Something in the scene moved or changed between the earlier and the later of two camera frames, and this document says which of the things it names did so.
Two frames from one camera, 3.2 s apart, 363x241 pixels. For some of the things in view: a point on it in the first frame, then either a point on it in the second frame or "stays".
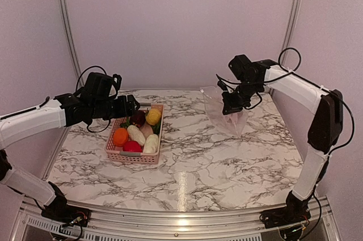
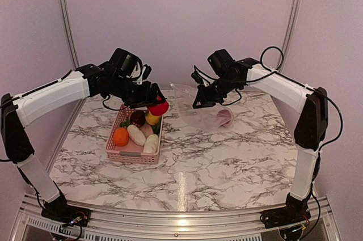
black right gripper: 231,105 to 205,100
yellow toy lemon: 153,116 stays
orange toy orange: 121,136 stays
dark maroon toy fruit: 138,118 stays
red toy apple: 132,146 to 159,109
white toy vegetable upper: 135,135 stays
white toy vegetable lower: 151,144 stays
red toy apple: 235,118 to 223,117
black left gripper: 123,111 to 147,96
